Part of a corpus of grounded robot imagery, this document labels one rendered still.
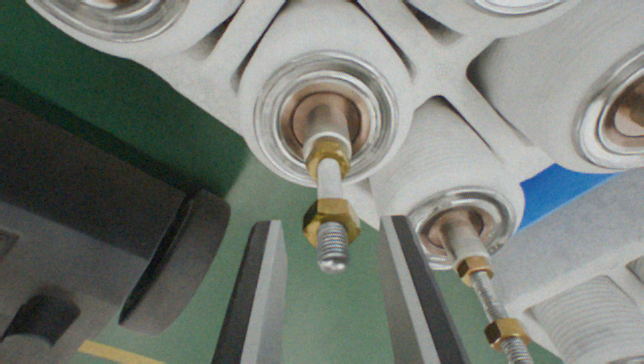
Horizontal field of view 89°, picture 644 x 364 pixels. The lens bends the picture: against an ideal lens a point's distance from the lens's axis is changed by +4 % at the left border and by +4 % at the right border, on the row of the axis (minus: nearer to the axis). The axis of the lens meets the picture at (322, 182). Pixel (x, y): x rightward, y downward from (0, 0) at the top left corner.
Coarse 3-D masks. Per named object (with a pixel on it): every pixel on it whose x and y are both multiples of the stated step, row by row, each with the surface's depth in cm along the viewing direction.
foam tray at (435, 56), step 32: (256, 0) 20; (384, 0) 20; (224, 32) 29; (256, 32) 21; (384, 32) 31; (416, 32) 21; (448, 32) 23; (160, 64) 22; (192, 64) 22; (224, 64) 22; (416, 64) 22; (448, 64) 22; (192, 96) 23; (224, 96) 23; (416, 96) 23; (448, 96) 23; (480, 96) 24; (480, 128) 25; (512, 128) 29; (512, 160) 27; (544, 160) 27; (352, 192) 29
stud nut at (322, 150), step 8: (320, 144) 13; (328, 144) 13; (336, 144) 13; (312, 152) 14; (320, 152) 13; (328, 152) 13; (336, 152) 13; (344, 152) 14; (312, 160) 13; (320, 160) 13; (336, 160) 13; (344, 160) 13; (312, 168) 13; (344, 168) 14; (312, 176) 14; (344, 176) 14
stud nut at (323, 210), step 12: (312, 204) 11; (324, 204) 10; (336, 204) 10; (348, 204) 10; (312, 216) 10; (324, 216) 10; (336, 216) 10; (348, 216) 10; (312, 228) 10; (348, 228) 10; (360, 228) 11; (312, 240) 11; (348, 240) 11
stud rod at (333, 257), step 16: (320, 176) 12; (336, 176) 12; (320, 192) 12; (336, 192) 11; (336, 224) 10; (320, 240) 10; (336, 240) 10; (320, 256) 9; (336, 256) 9; (336, 272) 10
